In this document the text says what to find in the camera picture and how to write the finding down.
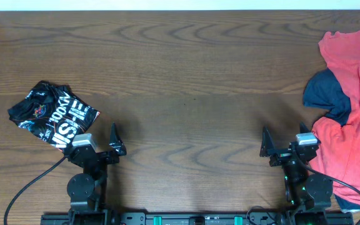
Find red printed t-shirt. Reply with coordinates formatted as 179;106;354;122
311;31;360;205

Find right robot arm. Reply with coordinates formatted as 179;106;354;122
259;123;333;225

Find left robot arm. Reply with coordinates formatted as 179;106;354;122
65;123;126;225

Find navy blue garment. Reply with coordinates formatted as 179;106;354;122
302;68;351;126

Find black printed folded garment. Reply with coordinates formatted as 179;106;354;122
7;81;100;152

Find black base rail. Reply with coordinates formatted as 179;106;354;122
40;211;354;225

